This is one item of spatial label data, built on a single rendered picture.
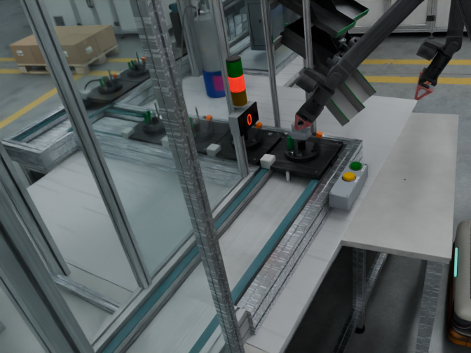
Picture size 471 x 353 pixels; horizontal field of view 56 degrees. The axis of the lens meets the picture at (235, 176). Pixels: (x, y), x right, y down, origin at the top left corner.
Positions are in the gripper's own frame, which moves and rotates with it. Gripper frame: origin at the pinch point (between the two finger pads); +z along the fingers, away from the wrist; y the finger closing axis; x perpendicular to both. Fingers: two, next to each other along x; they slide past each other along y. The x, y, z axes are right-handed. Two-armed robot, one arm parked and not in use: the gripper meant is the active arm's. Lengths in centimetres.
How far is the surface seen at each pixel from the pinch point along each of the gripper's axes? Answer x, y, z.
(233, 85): -23.6, 21.2, -12.8
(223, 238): 5, 48, 18
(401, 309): 95, -19, 66
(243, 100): -18.5, 19.8, -9.5
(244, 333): 25, 74, 6
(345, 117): 11.6, -20.0, -1.1
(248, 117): -14.4, 19.1, -4.5
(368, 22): -25, -389, 130
